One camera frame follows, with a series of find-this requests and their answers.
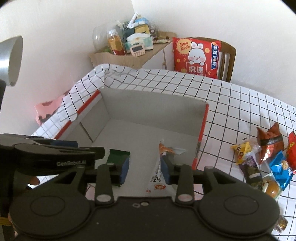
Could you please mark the white packet with orange top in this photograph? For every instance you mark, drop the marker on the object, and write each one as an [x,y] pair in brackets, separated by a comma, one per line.
[155,179]

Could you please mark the yellow snack packet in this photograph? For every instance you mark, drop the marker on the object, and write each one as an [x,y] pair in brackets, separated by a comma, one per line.
[241,150]

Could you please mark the white tube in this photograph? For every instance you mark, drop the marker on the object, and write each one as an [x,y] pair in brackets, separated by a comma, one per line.
[133,20]

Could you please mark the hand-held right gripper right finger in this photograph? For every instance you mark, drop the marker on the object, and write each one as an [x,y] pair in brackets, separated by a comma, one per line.
[164,170]

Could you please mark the brown packet with black band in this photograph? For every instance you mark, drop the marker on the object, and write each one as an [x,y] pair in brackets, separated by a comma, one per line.
[270,143]

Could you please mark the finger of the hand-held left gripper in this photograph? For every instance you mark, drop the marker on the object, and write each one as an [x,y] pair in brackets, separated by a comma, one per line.
[69,151]
[64,143]

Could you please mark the wooden chair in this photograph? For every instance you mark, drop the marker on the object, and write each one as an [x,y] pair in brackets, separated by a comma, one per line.
[228,62]

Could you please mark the clear wrapped bun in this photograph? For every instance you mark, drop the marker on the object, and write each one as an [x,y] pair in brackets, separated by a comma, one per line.
[272,187]

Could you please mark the light wooden cabinet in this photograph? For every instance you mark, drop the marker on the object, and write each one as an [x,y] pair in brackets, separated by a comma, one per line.
[153,56]

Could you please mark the person's left hand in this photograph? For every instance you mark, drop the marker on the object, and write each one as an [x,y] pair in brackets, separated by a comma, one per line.
[32,181]

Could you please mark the orange drink bottle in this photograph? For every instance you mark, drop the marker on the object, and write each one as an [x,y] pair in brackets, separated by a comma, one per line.
[116,45]

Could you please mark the green and white tissue pack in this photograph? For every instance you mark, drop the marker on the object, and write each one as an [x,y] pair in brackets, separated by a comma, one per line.
[141,41]

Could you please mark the clear wrapped brown candy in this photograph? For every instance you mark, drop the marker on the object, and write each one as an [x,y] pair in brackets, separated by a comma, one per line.
[281,223]

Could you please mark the blue and white box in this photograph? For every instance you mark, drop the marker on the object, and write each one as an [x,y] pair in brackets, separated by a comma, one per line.
[143,20]

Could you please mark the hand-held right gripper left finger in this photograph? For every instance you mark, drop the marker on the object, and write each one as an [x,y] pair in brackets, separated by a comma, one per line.
[124,171]

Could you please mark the white checked tablecloth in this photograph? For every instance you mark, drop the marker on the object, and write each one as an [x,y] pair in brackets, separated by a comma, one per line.
[231,104]

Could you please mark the dark green snack packet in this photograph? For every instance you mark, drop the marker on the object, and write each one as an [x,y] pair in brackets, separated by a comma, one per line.
[254,175]

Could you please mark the yellow box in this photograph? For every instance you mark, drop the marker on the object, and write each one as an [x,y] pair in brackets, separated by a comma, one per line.
[141,29]

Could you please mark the blue snack packet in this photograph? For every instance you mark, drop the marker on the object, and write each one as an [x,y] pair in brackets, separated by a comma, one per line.
[281,170]

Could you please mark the silver lamp head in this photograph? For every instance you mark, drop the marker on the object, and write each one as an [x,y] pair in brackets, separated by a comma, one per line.
[10,60]

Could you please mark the pink cloth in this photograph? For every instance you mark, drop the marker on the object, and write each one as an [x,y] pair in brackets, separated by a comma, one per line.
[48,109]

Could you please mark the purple snack packet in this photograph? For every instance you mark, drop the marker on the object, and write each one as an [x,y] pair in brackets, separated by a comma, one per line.
[251,161]

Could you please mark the white kitchen timer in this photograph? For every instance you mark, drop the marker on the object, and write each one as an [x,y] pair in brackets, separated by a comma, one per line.
[138,51]

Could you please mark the red and grey cardboard box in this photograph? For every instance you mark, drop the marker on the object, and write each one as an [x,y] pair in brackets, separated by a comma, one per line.
[138,129]

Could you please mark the red snack packet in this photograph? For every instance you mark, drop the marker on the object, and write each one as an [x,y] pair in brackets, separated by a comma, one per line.
[291,153]

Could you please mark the red rabbit print pillow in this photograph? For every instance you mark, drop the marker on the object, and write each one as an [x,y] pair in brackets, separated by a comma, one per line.
[196,58]

